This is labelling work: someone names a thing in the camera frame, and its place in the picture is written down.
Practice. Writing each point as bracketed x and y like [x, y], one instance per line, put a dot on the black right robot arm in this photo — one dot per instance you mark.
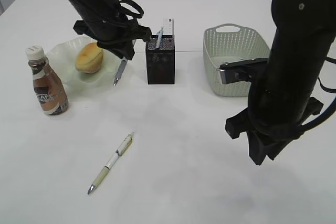
[305, 31]

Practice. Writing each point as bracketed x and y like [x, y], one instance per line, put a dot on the light blue click pen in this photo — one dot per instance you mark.
[159, 35]

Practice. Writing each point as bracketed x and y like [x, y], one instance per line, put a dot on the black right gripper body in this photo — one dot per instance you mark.
[266, 127]

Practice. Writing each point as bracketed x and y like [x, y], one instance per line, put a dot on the clear plastic ruler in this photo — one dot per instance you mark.
[168, 26]

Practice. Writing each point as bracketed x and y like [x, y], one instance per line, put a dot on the brown Nescafe coffee bottle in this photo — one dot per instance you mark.
[48, 87]

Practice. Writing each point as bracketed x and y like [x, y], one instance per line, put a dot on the pale green wavy glass plate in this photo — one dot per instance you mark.
[62, 59]

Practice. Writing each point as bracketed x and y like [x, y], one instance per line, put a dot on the bread roll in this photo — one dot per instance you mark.
[89, 59]

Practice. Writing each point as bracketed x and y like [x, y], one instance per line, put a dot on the beige click pen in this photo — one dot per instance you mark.
[125, 144]

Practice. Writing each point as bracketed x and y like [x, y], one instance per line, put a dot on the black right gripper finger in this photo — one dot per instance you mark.
[261, 145]

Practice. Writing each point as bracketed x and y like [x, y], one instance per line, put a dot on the grey click pen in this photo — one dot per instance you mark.
[120, 71]

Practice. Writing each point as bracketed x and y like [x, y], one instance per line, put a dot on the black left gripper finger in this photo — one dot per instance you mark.
[121, 48]

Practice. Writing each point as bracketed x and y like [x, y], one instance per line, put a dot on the black mesh pen holder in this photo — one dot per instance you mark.
[160, 62]

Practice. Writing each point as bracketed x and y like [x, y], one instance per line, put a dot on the pale green plastic basket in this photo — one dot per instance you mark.
[228, 43]

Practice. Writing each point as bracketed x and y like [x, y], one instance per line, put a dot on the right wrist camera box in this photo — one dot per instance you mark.
[246, 70]

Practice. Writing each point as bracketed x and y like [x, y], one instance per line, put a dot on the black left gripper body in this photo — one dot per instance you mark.
[112, 28]

